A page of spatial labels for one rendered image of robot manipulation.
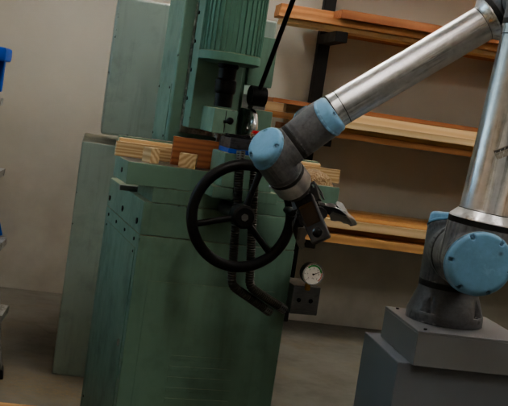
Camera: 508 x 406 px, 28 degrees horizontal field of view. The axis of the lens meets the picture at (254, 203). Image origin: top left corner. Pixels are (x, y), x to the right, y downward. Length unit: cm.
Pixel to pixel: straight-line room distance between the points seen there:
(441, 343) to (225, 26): 104
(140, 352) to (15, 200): 256
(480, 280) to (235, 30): 99
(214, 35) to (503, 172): 93
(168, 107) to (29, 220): 229
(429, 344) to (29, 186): 317
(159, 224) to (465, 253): 85
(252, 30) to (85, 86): 244
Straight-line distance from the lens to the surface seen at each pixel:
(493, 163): 232
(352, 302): 546
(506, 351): 247
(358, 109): 241
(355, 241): 488
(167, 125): 303
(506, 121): 232
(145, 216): 269
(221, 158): 265
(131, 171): 266
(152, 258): 271
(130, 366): 277
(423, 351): 240
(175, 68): 303
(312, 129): 226
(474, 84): 553
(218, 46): 280
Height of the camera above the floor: 109
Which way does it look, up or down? 5 degrees down
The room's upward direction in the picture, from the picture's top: 8 degrees clockwise
